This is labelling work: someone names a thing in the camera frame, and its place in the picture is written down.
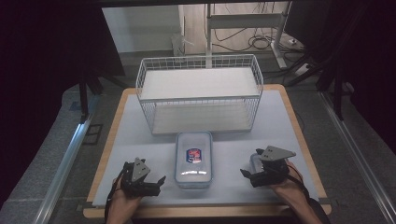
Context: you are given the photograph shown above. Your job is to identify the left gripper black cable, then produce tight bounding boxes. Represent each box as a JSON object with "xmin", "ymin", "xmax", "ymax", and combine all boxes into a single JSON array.
[{"xmin": 104, "ymin": 161, "xmax": 129, "ymax": 223}]

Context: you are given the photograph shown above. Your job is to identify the aluminium floor rail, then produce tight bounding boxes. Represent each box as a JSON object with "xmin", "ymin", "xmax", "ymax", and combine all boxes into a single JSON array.
[
  {"xmin": 319, "ymin": 91, "xmax": 396, "ymax": 224},
  {"xmin": 33, "ymin": 119, "xmax": 92, "ymax": 224}
]

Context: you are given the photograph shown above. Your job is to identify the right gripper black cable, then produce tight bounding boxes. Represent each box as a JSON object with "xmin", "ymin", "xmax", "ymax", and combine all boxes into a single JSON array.
[{"xmin": 285, "ymin": 163, "xmax": 311, "ymax": 202}]

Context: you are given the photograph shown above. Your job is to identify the black floor plate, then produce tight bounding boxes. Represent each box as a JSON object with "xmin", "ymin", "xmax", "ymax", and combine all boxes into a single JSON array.
[{"xmin": 82, "ymin": 123, "xmax": 104, "ymax": 146}]

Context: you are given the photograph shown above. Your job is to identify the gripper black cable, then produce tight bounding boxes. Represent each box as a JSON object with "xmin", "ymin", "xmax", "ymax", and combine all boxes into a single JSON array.
[
  {"xmin": 104, "ymin": 161, "xmax": 129, "ymax": 223},
  {"xmin": 285, "ymin": 163, "xmax": 311, "ymax": 202}
]

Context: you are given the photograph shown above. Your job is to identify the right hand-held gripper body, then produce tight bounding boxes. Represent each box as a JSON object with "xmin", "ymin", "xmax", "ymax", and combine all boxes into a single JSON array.
[{"xmin": 249, "ymin": 145, "xmax": 297, "ymax": 189}]

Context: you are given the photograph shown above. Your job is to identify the person's left hand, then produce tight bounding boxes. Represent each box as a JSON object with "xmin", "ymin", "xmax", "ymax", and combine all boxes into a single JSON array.
[{"xmin": 106, "ymin": 176, "xmax": 143, "ymax": 217}]

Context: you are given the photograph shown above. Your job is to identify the bundle of black floor cables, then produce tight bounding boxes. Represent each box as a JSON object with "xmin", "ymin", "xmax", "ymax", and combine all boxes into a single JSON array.
[{"xmin": 214, "ymin": 27, "xmax": 283, "ymax": 53}]

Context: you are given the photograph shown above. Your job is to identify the white power strip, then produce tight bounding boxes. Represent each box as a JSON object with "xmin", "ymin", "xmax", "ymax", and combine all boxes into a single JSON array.
[{"xmin": 293, "ymin": 63, "xmax": 311, "ymax": 77}]

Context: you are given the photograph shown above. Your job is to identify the black stand legs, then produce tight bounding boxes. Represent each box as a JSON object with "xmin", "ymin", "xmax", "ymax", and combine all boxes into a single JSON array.
[
  {"xmin": 77, "ymin": 69, "xmax": 126, "ymax": 124},
  {"xmin": 285, "ymin": 3, "xmax": 376, "ymax": 121}
]

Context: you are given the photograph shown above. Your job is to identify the person's right hand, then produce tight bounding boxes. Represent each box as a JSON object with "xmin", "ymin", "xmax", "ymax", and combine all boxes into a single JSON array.
[{"xmin": 269, "ymin": 160, "xmax": 307, "ymax": 206}]

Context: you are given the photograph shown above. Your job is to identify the large clear food container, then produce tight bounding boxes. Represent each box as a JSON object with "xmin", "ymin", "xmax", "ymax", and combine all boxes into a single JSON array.
[{"xmin": 174, "ymin": 131, "xmax": 214, "ymax": 189}]

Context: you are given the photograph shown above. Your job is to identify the white wire shelf rack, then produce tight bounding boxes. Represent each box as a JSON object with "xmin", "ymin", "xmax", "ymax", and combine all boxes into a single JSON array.
[{"xmin": 135, "ymin": 53, "xmax": 264, "ymax": 136}]

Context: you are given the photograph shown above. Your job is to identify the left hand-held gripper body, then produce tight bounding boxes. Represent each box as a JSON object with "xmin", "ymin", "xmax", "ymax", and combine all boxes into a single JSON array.
[{"xmin": 120, "ymin": 157, "xmax": 161, "ymax": 198}]

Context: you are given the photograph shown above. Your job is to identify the white metal stand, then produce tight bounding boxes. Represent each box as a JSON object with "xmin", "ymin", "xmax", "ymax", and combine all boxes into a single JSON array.
[{"xmin": 205, "ymin": 2, "xmax": 292, "ymax": 70}]

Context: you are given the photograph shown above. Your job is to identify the white floor adapter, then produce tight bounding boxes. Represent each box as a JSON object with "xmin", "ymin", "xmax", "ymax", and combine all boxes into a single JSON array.
[{"xmin": 287, "ymin": 36, "xmax": 305, "ymax": 51}]

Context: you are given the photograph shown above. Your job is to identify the dark curtain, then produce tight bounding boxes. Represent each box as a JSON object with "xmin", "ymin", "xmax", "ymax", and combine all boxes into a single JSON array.
[
  {"xmin": 0, "ymin": 0, "xmax": 126, "ymax": 208},
  {"xmin": 284, "ymin": 0, "xmax": 396, "ymax": 154}
]

